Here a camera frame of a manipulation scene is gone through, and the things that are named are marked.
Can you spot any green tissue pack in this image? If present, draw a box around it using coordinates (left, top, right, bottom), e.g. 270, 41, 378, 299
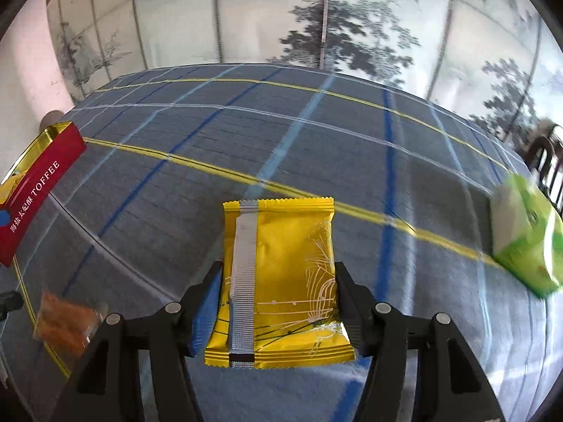
490, 173, 563, 298

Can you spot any yellow snack packet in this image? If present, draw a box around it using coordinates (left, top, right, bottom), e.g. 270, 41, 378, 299
203, 198, 356, 369

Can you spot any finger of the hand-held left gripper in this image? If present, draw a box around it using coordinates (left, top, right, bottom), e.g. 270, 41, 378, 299
0, 291, 25, 322

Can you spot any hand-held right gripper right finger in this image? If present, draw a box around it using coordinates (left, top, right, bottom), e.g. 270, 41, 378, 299
334, 261, 506, 422

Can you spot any clear packet of orange snack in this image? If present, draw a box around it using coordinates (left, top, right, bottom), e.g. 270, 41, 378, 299
33, 290, 110, 359

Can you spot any painted folding screen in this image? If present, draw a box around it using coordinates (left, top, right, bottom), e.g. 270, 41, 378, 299
44, 0, 563, 150

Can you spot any dark wooden chair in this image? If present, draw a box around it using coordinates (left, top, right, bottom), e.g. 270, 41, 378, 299
525, 123, 563, 212

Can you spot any plaid grey tablecloth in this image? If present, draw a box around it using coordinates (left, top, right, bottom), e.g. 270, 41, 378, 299
0, 64, 563, 422

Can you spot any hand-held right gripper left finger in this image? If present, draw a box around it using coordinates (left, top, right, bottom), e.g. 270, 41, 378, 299
59, 261, 225, 422

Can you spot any red and gold tin box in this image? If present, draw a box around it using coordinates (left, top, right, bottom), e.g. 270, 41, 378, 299
0, 121, 87, 268

